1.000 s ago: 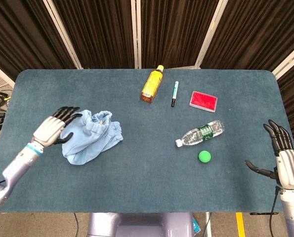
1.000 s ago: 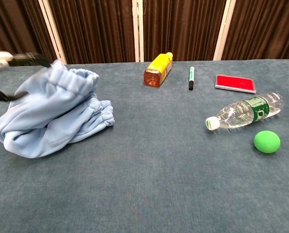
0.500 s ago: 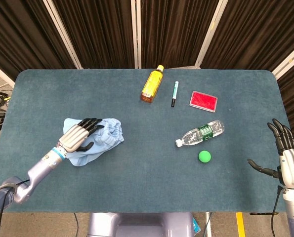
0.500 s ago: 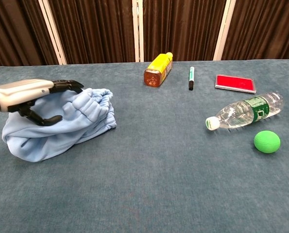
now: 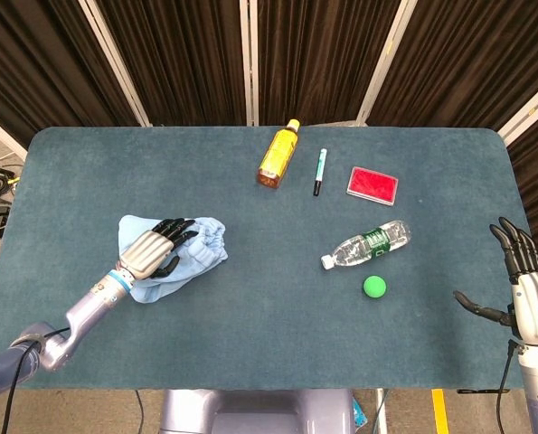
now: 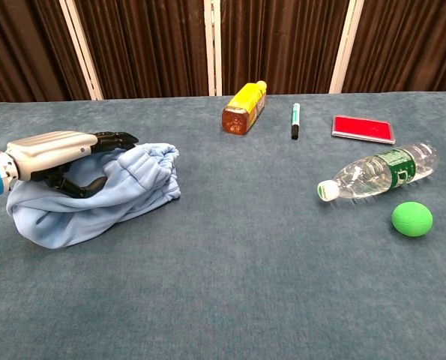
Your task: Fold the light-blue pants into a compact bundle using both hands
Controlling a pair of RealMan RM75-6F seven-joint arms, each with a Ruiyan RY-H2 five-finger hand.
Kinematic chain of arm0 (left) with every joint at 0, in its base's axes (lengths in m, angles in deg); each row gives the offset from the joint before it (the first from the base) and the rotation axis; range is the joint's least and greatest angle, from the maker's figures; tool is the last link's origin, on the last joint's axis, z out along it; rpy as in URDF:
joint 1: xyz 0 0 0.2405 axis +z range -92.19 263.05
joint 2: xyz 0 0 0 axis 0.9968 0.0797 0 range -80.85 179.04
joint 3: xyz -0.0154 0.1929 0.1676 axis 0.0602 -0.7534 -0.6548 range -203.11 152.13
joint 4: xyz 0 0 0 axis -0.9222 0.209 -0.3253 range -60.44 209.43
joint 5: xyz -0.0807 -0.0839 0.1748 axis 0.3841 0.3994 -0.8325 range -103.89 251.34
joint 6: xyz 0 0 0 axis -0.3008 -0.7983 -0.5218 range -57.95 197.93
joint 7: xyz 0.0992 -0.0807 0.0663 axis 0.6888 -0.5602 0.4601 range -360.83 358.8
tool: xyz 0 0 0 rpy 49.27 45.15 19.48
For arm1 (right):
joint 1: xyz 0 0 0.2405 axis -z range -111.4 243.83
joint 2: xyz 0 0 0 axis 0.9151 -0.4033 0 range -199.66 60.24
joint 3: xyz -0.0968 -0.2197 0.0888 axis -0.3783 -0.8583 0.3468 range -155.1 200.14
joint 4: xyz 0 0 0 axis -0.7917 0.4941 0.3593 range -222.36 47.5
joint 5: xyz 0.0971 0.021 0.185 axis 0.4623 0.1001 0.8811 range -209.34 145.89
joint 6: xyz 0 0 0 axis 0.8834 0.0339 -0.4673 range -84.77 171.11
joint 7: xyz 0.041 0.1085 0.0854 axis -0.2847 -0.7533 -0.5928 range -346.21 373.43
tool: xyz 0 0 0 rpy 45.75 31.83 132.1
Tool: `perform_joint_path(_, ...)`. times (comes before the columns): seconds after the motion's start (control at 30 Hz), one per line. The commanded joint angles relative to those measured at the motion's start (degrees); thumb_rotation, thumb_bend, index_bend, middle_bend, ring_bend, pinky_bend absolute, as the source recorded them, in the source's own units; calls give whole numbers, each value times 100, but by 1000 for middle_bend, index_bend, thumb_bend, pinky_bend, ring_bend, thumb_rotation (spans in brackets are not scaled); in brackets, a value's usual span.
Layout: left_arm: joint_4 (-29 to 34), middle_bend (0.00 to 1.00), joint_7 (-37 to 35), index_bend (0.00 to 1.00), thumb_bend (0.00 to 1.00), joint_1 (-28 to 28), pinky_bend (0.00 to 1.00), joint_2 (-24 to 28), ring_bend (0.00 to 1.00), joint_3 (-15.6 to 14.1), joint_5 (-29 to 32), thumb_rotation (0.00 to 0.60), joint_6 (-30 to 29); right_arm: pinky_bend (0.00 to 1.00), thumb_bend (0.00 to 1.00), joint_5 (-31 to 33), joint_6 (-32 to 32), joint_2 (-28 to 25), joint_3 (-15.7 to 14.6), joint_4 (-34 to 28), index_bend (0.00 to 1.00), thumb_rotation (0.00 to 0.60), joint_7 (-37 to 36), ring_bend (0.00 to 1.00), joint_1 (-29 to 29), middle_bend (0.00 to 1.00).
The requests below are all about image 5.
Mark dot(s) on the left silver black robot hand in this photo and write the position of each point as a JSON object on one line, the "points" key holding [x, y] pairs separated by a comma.
{"points": [[148, 253]]}

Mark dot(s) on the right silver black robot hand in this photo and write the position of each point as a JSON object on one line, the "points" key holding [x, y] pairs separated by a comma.
{"points": [[535, 307]]}

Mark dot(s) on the light blue cloth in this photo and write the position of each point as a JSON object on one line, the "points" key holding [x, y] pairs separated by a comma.
{"points": [[205, 253]]}

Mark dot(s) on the left lilac robot arm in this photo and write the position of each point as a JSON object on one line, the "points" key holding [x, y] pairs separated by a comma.
{"points": [[83, 312]]}

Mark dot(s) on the white cylindrical post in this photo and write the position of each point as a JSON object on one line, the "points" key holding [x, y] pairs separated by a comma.
{"points": [[380, 411]]}

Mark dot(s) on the teal felt table cover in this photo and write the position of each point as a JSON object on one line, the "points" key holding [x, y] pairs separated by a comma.
{"points": [[250, 325]]}

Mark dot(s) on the black curtain partition panel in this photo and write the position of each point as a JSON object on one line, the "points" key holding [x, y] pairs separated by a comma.
{"points": [[182, 59], [33, 54], [318, 59], [467, 59], [537, 181]]}

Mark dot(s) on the green foam ball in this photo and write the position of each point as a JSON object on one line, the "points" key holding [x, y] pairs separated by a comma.
{"points": [[374, 287]]}

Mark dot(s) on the amber tea bottle yellow label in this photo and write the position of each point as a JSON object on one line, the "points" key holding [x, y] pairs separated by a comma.
{"points": [[277, 153]]}

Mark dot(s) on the clear water bottle green label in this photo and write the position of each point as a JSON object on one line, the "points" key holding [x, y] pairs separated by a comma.
{"points": [[368, 244]]}

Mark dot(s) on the lilac robot torso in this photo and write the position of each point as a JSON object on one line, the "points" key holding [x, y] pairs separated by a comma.
{"points": [[250, 411]]}

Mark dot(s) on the green and white marker pen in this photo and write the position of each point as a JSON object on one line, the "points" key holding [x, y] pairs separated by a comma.
{"points": [[320, 167]]}

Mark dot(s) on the red ink pad case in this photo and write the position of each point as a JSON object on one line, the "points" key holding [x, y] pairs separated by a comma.
{"points": [[371, 184]]}

